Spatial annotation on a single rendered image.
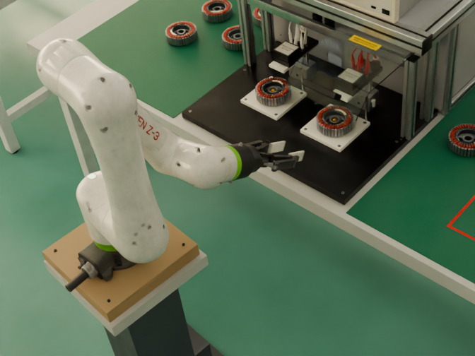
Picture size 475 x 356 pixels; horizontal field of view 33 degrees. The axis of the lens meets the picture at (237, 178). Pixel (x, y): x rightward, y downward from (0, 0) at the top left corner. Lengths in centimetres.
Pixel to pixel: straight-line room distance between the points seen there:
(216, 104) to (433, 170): 71
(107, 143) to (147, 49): 126
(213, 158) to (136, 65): 95
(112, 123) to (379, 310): 158
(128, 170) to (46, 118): 224
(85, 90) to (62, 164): 206
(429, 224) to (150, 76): 110
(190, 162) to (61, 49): 44
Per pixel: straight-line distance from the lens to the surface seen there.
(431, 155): 238
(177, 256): 211
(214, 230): 321
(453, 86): 252
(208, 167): 194
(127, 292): 206
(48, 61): 173
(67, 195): 351
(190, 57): 281
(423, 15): 229
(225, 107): 254
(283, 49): 250
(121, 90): 160
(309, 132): 241
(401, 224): 219
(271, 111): 249
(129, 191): 175
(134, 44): 293
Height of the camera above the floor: 238
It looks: 44 degrees down
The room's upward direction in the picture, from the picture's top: 8 degrees counter-clockwise
